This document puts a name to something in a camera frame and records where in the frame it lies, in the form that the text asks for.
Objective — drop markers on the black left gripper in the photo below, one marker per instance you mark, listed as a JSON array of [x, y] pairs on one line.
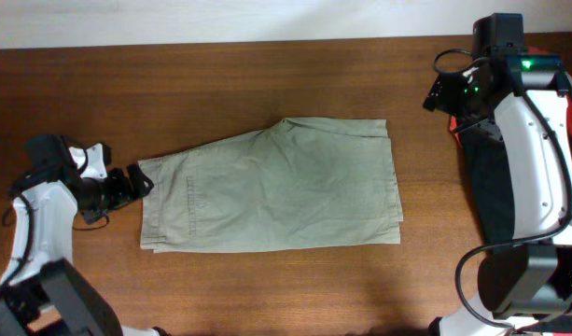
[[121, 192]]

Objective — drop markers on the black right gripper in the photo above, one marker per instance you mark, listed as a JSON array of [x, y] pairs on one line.
[[442, 91]]

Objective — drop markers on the khaki green shorts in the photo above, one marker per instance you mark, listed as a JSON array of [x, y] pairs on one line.
[[302, 183]]

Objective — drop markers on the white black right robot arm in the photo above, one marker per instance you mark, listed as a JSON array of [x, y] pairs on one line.
[[510, 112]]

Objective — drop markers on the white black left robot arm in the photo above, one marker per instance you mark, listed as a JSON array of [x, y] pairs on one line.
[[41, 292]]

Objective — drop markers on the black garment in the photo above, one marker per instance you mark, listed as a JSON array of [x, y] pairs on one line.
[[487, 167]]

